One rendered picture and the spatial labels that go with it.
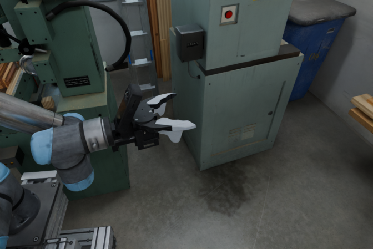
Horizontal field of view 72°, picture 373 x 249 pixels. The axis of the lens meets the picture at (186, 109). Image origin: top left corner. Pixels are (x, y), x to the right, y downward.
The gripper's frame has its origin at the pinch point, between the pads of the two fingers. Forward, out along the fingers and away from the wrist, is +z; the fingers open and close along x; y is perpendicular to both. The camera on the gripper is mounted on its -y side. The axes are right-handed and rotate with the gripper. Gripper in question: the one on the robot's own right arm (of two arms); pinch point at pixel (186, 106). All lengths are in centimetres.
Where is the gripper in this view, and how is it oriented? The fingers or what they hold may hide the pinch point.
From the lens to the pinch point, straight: 64.0
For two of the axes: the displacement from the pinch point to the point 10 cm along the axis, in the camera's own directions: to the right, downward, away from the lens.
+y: 0.4, 8.2, 5.7
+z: 9.4, -2.2, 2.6
